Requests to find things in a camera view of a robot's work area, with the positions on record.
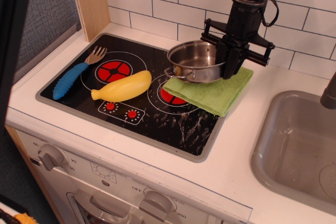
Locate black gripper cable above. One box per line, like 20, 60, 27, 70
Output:
261, 0, 279, 28

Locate grey oven knob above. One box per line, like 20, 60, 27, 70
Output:
139, 191, 173, 222

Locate silver metal pot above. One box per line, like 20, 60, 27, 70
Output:
164, 40, 224, 83

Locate black toy stovetop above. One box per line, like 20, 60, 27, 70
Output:
36, 34, 224, 162

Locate oven door handle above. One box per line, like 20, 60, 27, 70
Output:
74, 190, 143, 223

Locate grey timer knob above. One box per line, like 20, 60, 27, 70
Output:
38, 144, 65, 171

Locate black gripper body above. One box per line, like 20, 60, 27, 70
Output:
201, 0, 275, 66

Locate yellow plastic banana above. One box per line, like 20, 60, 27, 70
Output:
91, 70, 152, 102

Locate grey faucet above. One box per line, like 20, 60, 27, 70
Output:
320, 72, 336, 110

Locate grey plastic sink basin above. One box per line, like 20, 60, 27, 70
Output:
251, 90, 335, 215

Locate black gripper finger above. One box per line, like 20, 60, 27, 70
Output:
215, 40, 232, 65
223, 44, 249, 79

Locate blue handled toy fork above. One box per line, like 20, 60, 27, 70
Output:
52, 46, 107, 100

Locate wooden side post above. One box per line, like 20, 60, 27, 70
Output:
75, 0, 110, 42

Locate yellow object at corner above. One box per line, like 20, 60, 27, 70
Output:
14, 213, 38, 224

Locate green cloth napkin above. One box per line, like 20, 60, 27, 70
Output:
163, 67, 254, 118

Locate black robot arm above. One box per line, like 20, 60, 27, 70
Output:
201, 0, 276, 79

